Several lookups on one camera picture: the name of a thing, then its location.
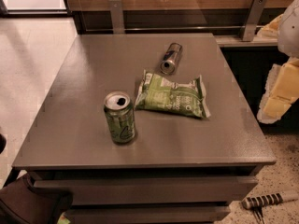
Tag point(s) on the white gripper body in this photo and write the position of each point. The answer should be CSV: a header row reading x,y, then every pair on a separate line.
x,y
290,32

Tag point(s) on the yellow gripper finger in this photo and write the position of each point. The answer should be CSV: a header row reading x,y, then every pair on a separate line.
x,y
270,30
281,91

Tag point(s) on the green soda can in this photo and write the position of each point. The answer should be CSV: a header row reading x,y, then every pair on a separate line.
x,y
120,117

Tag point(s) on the silver energy drink can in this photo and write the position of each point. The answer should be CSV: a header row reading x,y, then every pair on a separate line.
x,y
171,59

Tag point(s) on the green chip bag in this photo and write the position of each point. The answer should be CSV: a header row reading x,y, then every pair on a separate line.
x,y
157,93

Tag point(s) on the grey drawer cabinet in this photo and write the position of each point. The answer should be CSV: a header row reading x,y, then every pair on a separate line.
x,y
70,140

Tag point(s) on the lower grey drawer front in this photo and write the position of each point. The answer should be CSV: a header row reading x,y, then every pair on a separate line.
x,y
149,215

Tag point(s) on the grey drawer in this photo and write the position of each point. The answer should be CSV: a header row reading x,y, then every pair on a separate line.
x,y
154,190
149,215

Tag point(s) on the upper grey drawer front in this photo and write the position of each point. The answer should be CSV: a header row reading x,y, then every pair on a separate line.
x,y
154,190

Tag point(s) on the dark brown chair seat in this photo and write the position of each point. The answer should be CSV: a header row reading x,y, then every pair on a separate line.
x,y
22,203

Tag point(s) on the right metal wall bracket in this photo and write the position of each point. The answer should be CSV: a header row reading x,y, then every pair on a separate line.
x,y
248,30

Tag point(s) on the metal wall bracket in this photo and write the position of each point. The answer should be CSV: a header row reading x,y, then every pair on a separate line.
x,y
116,14
248,30

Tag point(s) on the striped tool handle on floor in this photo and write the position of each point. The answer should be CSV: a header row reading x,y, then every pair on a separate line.
x,y
270,199

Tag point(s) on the left metal wall bracket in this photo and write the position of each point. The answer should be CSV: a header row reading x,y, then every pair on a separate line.
x,y
116,14

